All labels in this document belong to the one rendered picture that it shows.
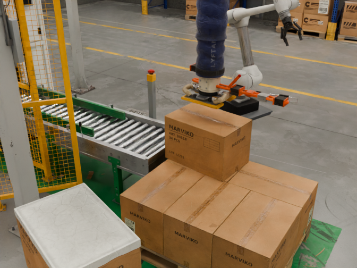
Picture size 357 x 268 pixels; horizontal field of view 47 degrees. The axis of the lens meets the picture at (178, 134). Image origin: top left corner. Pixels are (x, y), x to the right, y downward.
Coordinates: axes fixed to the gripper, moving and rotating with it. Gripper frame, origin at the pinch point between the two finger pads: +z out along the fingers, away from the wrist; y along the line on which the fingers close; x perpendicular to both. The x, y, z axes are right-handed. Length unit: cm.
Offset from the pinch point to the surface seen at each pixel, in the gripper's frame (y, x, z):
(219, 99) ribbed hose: -25, -81, 24
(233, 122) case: -34, -65, 45
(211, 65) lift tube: -22, -80, -2
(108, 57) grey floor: -494, 162, -126
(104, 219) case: -3, -214, 59
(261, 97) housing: 2, -69, 32
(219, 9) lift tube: 1, -79, -36
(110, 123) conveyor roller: -177, -83, 9
